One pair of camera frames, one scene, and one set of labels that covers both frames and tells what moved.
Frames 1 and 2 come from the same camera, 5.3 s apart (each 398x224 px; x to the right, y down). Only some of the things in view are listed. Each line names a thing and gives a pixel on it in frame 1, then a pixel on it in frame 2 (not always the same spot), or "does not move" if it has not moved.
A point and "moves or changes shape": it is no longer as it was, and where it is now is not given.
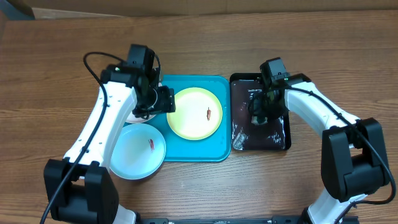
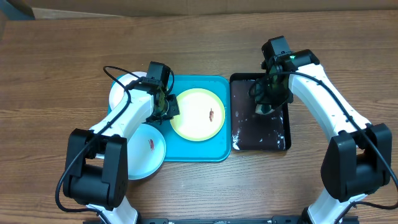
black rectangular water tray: [245, 135] does not move
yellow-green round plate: [198, 114] does not move
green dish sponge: [257, 120] moves or changes shape
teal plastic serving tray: [217, 147] does not move
